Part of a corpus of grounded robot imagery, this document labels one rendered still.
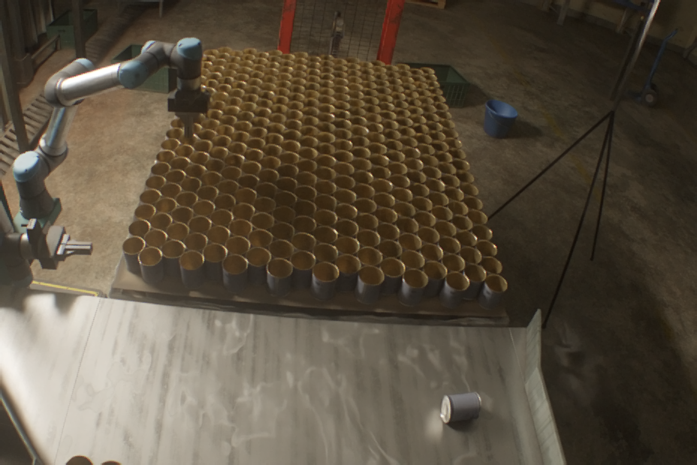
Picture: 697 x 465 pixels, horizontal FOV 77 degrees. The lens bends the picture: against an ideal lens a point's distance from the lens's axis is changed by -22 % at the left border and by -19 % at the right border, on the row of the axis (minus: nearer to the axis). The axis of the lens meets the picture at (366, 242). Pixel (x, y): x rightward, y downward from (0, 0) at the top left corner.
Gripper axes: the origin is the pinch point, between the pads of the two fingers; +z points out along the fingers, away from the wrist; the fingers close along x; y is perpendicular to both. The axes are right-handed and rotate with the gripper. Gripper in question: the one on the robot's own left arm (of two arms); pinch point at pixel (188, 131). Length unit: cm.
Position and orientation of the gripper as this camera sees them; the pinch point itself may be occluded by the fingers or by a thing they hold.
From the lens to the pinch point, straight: 170.4
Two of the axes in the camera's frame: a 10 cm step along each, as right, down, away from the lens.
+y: -0.6, -7.0, 7.1
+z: -1.7, 7.1, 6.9
